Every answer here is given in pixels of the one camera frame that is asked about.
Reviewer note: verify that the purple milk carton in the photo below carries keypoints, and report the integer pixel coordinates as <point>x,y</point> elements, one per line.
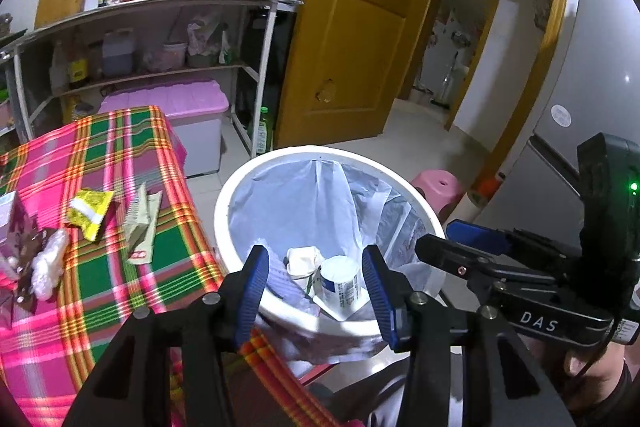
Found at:
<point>20,240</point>

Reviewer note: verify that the metal shelf counter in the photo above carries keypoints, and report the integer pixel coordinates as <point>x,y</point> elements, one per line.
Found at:
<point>153,20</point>

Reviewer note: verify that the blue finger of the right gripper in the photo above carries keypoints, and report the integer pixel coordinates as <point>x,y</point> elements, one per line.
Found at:
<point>481,273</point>
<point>490,241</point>

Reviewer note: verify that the yellow wooden door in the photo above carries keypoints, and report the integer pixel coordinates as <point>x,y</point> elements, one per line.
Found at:
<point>347,63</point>

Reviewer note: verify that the brown coffee sachet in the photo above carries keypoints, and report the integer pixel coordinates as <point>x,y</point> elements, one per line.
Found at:
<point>27,271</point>

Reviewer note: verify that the white paper cup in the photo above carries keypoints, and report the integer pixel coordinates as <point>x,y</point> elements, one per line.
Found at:
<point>337,287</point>

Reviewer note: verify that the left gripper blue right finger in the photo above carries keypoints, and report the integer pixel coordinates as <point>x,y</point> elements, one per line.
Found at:
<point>389,293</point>

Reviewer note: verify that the clear plastic wrap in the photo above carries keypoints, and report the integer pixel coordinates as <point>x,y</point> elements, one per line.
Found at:
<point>47,267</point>

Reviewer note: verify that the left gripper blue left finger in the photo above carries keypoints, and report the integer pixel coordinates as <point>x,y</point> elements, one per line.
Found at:
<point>240,296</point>

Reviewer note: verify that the pink plastic stool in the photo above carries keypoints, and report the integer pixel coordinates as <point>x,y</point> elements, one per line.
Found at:
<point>441,189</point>

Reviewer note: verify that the white trash bin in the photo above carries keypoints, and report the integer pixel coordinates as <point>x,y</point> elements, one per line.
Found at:
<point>338,202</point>

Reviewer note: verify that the white paper bag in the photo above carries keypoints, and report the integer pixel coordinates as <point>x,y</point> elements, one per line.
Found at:
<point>302,264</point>

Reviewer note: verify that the green paper wrapper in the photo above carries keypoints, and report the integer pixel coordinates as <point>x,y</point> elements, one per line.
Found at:
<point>140,225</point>

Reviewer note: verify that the yellow snack packet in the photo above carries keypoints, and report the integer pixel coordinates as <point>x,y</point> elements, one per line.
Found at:
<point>87,211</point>

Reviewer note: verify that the plaid tablecloth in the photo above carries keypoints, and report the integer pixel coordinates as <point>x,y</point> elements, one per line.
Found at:
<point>47,353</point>

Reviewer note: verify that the person right hand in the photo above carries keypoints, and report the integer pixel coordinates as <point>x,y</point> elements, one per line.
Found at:
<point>599,381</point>

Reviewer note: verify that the green bottle on floor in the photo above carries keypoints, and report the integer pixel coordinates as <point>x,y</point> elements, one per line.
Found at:
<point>264,132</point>

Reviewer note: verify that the pink lid storage box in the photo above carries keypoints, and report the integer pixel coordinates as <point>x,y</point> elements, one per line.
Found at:
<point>195,111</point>

